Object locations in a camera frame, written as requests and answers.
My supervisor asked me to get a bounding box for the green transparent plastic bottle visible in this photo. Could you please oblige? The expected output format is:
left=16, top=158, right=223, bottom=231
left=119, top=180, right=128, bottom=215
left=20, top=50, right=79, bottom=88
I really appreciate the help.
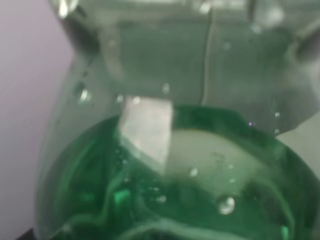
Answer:
left=34, top=0, right=320, bottom=240

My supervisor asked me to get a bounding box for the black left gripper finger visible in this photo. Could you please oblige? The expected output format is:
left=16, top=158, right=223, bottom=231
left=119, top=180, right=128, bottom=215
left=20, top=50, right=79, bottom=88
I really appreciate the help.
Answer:
left=16, top=228, right=37, bottom=240

